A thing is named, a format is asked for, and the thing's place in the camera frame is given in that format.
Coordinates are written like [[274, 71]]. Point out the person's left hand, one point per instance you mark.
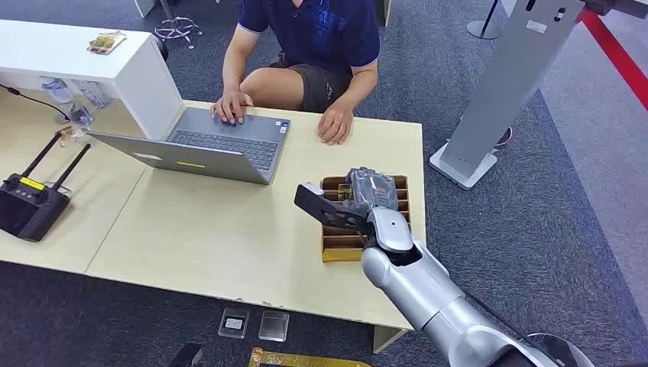
[[335, 124]]

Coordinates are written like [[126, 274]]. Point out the person's right hand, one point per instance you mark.
[[231, 107]]

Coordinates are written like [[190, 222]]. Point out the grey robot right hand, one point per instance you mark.
[[373, 188]]

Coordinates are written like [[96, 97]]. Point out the small patterned card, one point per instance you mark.
[[345, 192]]

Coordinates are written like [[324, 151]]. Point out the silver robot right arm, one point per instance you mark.
[[420, 289]]

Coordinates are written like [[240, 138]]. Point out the brown slotted card holder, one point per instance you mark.
[[341, 242]]

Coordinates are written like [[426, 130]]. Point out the person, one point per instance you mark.
[[309, 45]]

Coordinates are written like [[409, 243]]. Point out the patterned card on shelf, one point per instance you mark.
[[106, 42]]

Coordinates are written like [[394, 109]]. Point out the grey open laptop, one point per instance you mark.
[[222, 147]]

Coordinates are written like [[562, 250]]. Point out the chrome chair base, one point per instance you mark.
[[177, 28]]

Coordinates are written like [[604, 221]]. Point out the white desk shelf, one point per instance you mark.
[[101, 66]]

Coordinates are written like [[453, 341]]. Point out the clear plastic bottle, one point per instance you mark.
[[93, 93], [56, 91]]

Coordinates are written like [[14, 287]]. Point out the pale table leg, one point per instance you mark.
[[387, 338]]

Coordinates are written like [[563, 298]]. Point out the grey standing kiosk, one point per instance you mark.
[[498, 91]]

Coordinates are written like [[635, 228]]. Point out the small clear plastic item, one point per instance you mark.
[[68, 136]]

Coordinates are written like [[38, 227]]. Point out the closed grey floor socket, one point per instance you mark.
[[274, 325]]

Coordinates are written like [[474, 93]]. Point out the round stanchion base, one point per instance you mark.
[[483, 28]]

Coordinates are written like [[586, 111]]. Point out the yellow tape strip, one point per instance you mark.
[[298, 360]]

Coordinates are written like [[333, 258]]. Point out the floor socket with white outlet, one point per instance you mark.
[[234, 322]]

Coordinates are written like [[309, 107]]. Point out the black remote controller with antennas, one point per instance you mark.
[[28, 205]]

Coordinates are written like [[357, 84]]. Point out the black floor object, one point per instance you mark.
[[186, 356]]

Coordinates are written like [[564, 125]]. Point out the red barrier belt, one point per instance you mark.
[[615, 55]]

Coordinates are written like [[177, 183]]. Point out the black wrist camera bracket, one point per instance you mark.
[[326, 208]]

